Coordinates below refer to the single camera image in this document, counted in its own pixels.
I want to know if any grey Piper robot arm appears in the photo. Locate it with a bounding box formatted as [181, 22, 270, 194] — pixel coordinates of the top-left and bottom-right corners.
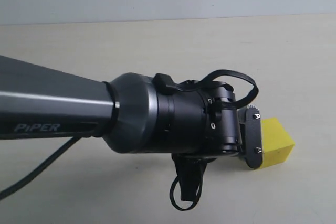
[1, 56, 249, 205]

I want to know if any yellow foam cube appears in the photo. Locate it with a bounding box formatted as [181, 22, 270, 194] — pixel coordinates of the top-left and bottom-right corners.
[260, 118, 295, 169]

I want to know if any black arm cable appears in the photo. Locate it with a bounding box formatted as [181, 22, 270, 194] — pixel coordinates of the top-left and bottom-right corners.
[0, 136, 82, 200]

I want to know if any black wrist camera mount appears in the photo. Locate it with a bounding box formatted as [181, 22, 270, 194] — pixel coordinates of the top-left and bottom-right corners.
[238, 105, 263, 169]

